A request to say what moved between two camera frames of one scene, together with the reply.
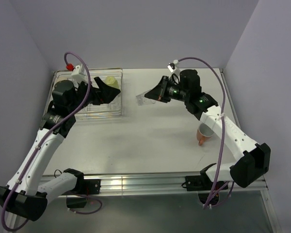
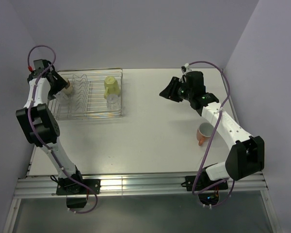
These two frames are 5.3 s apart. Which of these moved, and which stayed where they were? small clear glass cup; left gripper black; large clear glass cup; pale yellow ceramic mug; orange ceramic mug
Moved: left gripper black; small clear glass cup
Stayed: orange ceramic mug; pale yellow ceramic mug; large clear glass cup
